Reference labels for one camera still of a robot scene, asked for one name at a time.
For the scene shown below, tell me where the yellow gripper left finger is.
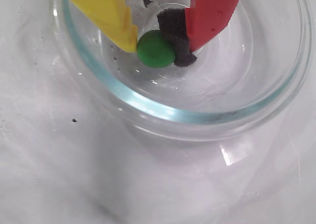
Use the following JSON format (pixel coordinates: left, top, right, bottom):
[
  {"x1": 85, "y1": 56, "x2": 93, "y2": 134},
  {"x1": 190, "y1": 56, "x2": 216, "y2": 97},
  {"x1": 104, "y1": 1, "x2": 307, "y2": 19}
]
[{"x1": 57, "y1": 0, "x2": 139, "y2": 53}]

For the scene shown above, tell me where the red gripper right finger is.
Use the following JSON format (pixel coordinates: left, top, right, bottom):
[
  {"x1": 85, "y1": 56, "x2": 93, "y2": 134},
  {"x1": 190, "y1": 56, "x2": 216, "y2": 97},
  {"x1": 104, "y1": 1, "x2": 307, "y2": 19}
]
[{"x1": 157, "y1": 0, "x2": 246, "y2": 69}]

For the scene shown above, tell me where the green ball pill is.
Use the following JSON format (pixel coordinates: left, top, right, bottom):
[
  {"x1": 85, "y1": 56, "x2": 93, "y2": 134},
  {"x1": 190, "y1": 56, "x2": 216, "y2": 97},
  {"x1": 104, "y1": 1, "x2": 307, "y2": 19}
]
[{"x1": 136, "y1": 30, "x2": 176, "y2": 68}]

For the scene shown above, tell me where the clear glass bowl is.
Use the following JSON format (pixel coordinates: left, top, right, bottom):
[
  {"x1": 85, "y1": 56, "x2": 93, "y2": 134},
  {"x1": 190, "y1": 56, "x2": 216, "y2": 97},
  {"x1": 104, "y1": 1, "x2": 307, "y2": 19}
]
[{"x1": 48, "y1": 0, "x2": 316, "y2": 142}]

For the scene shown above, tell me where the white tablecloth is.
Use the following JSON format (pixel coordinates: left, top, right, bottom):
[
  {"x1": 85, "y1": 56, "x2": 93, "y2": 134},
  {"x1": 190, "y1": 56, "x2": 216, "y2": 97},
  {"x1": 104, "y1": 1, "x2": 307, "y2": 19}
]
[{"x1": 0, "y1": 0, "x2": 316, "y2": 224}]

